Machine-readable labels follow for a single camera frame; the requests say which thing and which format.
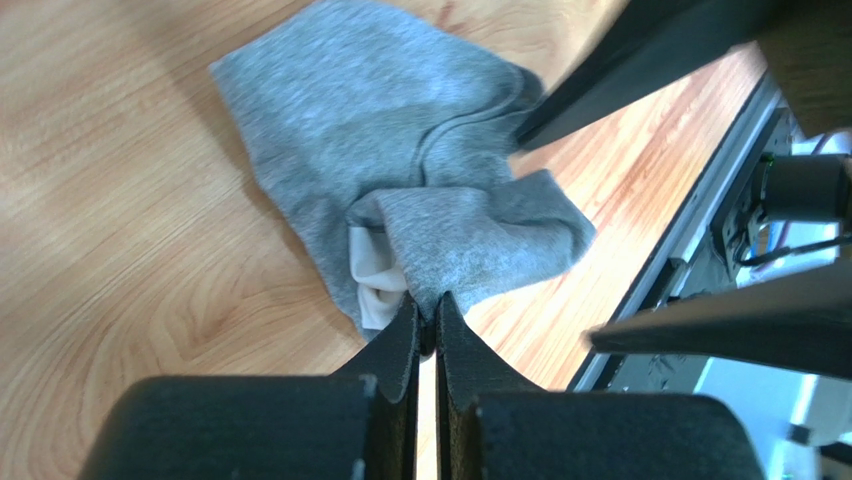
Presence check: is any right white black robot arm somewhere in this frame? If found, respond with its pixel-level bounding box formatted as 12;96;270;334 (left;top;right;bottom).
516;1;851;380

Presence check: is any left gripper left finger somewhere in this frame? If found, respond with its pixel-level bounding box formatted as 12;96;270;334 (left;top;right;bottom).
80;296;420;479

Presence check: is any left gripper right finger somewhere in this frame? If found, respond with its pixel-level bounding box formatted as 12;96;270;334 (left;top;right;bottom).
435;294;763;479

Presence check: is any grey white underwear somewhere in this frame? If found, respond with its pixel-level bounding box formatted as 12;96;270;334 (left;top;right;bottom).
210;1;596;339

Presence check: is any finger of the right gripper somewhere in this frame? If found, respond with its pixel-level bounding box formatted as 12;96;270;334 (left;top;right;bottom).
516;0;783;151
588;260;851;380

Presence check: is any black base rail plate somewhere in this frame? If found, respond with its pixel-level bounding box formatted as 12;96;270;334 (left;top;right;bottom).
565;73;852;480

